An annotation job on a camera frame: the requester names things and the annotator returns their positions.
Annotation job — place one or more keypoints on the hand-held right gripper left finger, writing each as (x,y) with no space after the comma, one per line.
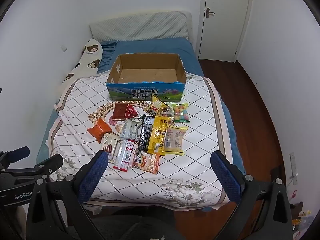
(93,177)

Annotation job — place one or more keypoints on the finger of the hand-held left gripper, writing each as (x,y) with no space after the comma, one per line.
(51,162)
(20,153)

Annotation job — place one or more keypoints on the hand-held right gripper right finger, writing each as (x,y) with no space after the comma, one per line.
(225,177)

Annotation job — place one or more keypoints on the dark red snack packet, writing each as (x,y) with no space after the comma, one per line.
(119,111)

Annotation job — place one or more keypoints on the red triangular snack packet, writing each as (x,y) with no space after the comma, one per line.
(131,112)

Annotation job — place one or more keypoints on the blue printed cardboard box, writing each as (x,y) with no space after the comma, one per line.
(140,92)

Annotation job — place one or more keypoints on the silver red label snack packet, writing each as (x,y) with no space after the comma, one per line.
(123,157)

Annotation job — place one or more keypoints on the white brown stick snack packet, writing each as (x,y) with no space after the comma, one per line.
(110,145)

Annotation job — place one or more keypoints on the white checked floral blanket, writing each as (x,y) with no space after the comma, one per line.
(195,135)

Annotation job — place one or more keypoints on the orange panda print snack packet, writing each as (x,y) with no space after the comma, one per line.
(146,162)

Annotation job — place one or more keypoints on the grey white snack packet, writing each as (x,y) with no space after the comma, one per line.
(130,130)

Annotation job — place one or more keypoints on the pale yellow clear snack packet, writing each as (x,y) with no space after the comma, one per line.
(177,140)

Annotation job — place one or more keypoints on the black snack packet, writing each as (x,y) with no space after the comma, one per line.
(146,135)

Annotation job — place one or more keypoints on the white power strip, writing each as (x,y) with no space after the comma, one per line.
(293,167)

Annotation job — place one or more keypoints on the large yellow snack packet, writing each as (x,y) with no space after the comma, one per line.
(158,135)

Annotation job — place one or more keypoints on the colourful candy ball bag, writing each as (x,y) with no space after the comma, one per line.
(180,112)

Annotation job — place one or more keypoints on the yellow panda print snack packet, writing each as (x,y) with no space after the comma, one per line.
(158,103)

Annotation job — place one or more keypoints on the bear print pillow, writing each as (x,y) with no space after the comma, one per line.
(87,62)

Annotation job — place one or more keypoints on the blue bed sheet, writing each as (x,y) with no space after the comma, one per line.
(175,47)

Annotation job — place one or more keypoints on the white door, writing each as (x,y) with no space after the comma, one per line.
(225,35)

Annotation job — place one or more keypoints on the grey pillow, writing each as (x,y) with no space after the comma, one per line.
(140,26)

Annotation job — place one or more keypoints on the white wall socket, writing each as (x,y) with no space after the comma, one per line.
(64,49)

